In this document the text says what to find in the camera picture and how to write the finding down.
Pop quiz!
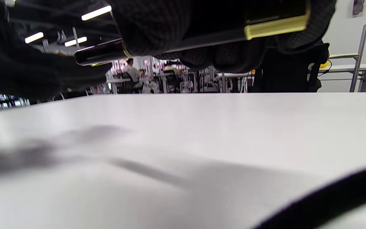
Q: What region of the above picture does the person's left hand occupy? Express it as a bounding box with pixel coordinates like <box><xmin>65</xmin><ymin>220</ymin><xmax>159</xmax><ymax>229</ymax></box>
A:
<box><xmin>0</xmin><ymin>0</ymin><xmax>113</xmax><ymax>101</ymax></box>

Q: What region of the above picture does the person's right hand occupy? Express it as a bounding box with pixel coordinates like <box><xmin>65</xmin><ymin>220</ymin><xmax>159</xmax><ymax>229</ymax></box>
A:
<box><xmin>107</xmin><ymin>0</ymin><xmax>337</xmax><ymax>73</ymax></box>

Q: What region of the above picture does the black fountain pen cap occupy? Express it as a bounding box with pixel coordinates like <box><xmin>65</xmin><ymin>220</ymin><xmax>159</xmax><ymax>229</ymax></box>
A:
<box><xmin>74</xmin><ymin>38</ymin><xmax>129</xmax><ymax>66</ymax></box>

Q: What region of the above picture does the black gold fountain pen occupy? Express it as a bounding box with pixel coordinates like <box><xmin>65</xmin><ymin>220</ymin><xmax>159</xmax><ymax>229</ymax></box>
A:
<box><xmin>123</xmin><ymin>14</ymin><xmax>310</xmax><ymax>58</ymax></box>

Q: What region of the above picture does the ceiling light strip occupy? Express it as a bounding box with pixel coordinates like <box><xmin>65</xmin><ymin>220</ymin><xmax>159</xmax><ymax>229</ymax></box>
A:
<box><xmin>64</xmin><ymin>36</ymin><xmax>87</xmax><ymax>47</ymax></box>
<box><xmin>25</xmin><ymin>32</ymin><xmax>44</xmax><ymax>44</ymax></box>
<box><xmin>81</xmin><ymin>5</ymin><xmax>112</xmax><ymax>21</ymax></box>

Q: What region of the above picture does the row of distant workstations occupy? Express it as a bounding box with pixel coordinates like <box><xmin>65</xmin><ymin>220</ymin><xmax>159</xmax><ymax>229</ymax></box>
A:
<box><xmin>107</xmin><ymin>57</ymin><xmax>253</xmax><ymax>94</ymax></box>

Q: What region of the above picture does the black mesh office chair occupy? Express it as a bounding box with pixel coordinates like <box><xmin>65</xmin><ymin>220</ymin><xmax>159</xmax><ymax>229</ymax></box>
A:
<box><xmin>253</xmin><ymin>40</ymin><xmax>330</xmax><ymax>93</ymax></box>

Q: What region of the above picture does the wall poster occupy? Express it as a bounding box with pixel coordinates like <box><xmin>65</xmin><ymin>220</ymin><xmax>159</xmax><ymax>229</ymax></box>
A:
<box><xmin>352</xmin><ymin>0</ymin><xmax>365</xmax><ymax>16</ymax></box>

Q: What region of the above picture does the white desk with aluminium frame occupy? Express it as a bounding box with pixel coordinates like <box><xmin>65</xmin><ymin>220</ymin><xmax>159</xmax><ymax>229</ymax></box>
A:
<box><xmin>320</xmin><ymin>24</ymin><xmax>366</xmax><ymax>93</ymax></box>

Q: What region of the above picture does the black glove cable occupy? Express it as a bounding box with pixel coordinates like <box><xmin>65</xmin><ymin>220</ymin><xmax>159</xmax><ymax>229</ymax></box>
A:
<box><xmin>253</xmin><ymin>162</ymin><xmax>366</xmax><ymax>229</ymax></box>

